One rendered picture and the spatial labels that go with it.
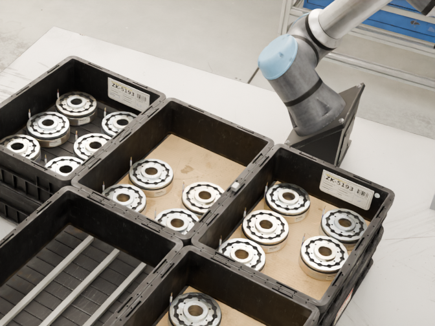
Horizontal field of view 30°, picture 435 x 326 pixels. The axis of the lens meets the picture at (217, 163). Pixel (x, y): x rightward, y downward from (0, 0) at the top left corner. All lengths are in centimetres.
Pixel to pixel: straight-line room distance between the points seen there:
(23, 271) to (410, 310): 86
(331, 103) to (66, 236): 76
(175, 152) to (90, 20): 219
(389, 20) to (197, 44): 93
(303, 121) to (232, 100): 37
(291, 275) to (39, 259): 53
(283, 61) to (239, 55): 188
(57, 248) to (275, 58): 72
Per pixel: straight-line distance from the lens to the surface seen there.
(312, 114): 208
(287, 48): 205
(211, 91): 243
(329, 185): 188
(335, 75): 389
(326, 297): 157
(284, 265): 175
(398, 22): 365
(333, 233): 180
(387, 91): 386
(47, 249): 175
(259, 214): 181
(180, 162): 196
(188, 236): 164
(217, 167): 195
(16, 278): 170
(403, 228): 210
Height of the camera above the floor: 209
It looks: 40 degrees down
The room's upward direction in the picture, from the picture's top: 7 degrees clockwise
